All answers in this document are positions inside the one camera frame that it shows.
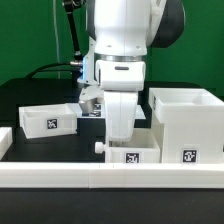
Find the white drawer cabinet box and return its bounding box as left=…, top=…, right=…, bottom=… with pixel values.
left=148, top=88, right=224, bottom=164

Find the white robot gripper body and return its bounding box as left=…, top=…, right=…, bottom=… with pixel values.
left=104, top=91, right=138, bottom=142

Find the white front fence rail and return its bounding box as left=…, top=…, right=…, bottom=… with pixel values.
left=0, top=162, right=224, bottom=189

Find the white marker sheet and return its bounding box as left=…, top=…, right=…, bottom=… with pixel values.
left=67, top=103, right=146, bottom=120

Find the white fence rail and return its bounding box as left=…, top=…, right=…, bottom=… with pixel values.
left=0, top=127, right=12, bottom=160
left=0, top=162, right=224, bottom=189

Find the black cable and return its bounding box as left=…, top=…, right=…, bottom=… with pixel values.
left=25, top=62, right=83, bottom=79

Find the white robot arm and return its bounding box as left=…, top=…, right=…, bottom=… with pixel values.
left=79, top=0, right=185, bottom=142

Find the grey hanging cable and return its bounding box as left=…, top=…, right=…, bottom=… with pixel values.
left=52, top=0, right=62, bottom=80

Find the white drawer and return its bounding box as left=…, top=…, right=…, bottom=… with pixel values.
left=95, top=128, right=160, bottom=164
left=19, top=104, right=77, bottom=139

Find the white left fence rail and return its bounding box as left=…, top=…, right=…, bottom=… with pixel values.
left=0, top=127, right=12, bottom=160

